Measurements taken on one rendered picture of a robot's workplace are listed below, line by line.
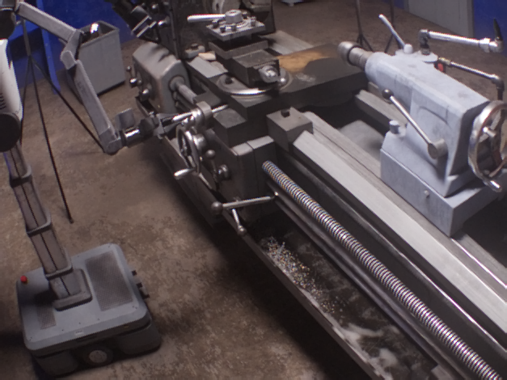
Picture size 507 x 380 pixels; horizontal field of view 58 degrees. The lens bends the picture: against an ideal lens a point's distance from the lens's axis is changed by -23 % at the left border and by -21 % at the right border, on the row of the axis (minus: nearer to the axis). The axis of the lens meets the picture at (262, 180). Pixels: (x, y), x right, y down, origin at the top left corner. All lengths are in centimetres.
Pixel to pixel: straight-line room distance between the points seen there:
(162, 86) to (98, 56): 194
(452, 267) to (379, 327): 50
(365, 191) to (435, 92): 38
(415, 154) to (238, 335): 118
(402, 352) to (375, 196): 52
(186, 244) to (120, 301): 72
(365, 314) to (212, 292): 93
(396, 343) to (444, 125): 72
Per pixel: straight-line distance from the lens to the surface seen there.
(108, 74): 458
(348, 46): 175
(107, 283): 230
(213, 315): 240
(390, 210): 149
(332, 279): 192
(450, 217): 138
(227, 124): 185
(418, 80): 145
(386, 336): 173
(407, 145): 148
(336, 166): 166
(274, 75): 182
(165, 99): 265
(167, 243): 281
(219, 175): 197
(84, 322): 218
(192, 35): 255
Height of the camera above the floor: 177
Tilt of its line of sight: 35 degrees down
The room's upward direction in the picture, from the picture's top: 8 degrees counter-clockwise
